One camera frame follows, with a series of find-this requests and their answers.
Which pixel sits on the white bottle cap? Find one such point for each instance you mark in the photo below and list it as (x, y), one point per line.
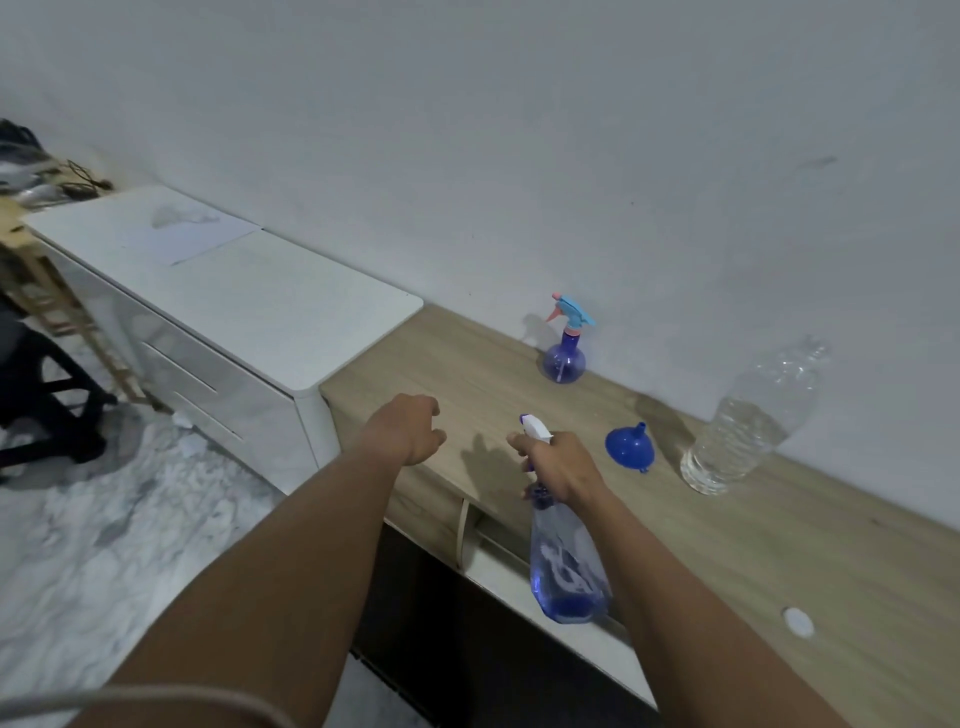
(798, 622)

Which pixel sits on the black plastic stool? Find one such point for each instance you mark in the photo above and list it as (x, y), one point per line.
(41, 397)

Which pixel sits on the person's left fingers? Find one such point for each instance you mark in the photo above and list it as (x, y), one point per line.
(429, 427)

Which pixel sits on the round purple spray bottle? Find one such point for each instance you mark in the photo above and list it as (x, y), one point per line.
(566, 352)

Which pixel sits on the blue plastic funnel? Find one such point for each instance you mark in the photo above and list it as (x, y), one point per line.
(631, 445)

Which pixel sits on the white drawer cabinet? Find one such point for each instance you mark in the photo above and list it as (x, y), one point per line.
(225, 315)

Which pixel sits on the person's right hand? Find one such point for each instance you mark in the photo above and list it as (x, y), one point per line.
(564, 468)

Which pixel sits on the clear spray bottle blue liquid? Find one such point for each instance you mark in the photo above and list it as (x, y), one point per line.
(564, 559)

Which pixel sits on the person's left hand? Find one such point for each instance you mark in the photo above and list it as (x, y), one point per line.
(401, 429)

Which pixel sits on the wooden rack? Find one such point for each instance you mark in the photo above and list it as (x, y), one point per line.
(52, 300)

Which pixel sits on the person's right fingers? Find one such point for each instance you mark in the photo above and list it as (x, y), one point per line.
(525, 448)

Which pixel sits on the clear plastic water bottle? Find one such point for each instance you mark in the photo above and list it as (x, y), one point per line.
(750, 420)

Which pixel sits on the person's left forearm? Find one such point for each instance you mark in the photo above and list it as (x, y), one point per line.
(247, 600)

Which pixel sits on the person's right forearm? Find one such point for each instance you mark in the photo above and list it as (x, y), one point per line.
(697, 622)

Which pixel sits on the black bag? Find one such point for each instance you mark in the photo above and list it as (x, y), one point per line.
(19, 146)

